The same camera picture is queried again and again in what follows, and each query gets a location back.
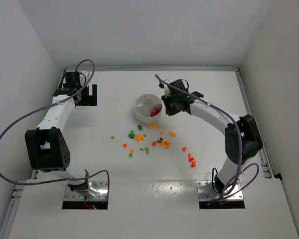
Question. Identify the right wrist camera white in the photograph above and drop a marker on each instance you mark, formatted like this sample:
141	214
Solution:
164	86

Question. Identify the yellow orange lego cluster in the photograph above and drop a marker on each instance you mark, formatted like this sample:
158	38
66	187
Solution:
139	137

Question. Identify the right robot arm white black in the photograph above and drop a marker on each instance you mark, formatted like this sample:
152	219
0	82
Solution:
242	137

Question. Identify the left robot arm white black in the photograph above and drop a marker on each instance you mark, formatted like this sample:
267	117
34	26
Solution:
46	146

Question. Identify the orange arch lego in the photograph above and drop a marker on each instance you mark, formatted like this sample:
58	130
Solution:
172	133

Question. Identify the dark green curved lego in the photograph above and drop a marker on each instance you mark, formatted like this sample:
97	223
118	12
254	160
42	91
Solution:
131	135

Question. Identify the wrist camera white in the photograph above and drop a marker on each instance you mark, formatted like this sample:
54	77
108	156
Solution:
86	74
164	86

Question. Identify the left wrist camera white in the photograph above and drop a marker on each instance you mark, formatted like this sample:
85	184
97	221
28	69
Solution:
86	74

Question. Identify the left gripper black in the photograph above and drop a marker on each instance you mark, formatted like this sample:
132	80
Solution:
84	97

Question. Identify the orange lego stack right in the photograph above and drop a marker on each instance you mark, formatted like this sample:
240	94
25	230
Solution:
191	160

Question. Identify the red legos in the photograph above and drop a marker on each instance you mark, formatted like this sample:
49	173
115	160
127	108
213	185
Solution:
155	112

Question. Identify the white round divided container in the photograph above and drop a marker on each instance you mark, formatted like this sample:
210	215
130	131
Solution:
144	106

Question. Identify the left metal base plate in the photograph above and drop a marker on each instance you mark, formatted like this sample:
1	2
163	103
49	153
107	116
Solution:
91	191

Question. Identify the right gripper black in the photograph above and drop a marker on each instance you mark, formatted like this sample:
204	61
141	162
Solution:
172	105

